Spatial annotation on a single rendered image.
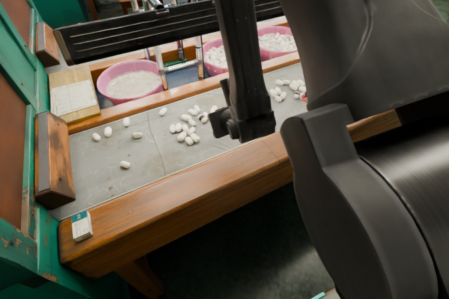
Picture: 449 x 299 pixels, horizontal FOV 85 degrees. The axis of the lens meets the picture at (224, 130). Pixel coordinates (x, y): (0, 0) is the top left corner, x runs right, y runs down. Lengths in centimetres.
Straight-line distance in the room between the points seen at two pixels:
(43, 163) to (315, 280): 123
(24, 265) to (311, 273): 118
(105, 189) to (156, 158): 16
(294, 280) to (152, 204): 93
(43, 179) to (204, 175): 38
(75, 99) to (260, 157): 69
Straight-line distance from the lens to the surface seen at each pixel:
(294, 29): 17
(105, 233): 68
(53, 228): 74
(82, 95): 104
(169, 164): 76
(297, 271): 143
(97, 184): 79
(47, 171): 72
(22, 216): 66
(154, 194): 69
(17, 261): 58
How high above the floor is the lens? 135
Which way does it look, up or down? 47 degrees down
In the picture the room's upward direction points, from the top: straight up
